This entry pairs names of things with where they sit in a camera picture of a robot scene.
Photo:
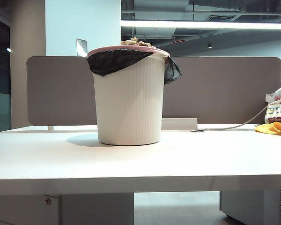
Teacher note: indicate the grey desk partition panel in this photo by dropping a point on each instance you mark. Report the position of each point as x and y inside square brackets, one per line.
[61, 93]

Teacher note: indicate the white partition bracket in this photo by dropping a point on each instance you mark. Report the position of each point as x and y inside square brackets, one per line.
[51, 128]

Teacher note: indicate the white under-desk drawer cabinet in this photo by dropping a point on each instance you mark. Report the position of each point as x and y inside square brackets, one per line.
[96, 208]

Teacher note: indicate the glossy wall sign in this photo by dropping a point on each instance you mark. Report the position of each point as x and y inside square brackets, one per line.
[82, 47]

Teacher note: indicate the ceiling air vent grille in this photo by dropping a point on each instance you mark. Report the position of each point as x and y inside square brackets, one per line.
[221, 17]

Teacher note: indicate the white cabinet with vent grille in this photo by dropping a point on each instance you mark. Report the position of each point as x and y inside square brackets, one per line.
[248, 206]

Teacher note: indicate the yellow cloth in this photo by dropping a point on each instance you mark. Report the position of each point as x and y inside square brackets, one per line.
[271, 129]

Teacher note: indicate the black ceiling spot lamp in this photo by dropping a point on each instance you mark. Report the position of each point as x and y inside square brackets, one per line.
[209, 46]

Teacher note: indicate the long ceiling light strip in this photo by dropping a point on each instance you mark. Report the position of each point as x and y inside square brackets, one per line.
[201, 24]

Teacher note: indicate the round metal drawer lock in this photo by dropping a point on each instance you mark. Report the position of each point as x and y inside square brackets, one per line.
[47, 201]

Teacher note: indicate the small round wall light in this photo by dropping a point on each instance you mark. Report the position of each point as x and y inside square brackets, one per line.
[9, 50]

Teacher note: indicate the beige round column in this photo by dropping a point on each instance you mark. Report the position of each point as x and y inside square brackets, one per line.
[28, 35]

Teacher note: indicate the white ribbed trash can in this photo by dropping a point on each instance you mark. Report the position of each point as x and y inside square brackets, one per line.
[128, 105]

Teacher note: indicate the wide brown paper ball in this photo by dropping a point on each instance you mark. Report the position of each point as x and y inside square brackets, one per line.
[144, 43]

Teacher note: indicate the red hanging sign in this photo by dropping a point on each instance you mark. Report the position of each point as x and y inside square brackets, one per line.
[178, 42]

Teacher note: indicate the printed plastic snack bag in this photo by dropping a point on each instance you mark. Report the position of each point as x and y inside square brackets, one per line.
[276, 110]

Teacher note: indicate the black plastic trash bag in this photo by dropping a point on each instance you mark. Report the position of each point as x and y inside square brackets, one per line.
[107, 63]

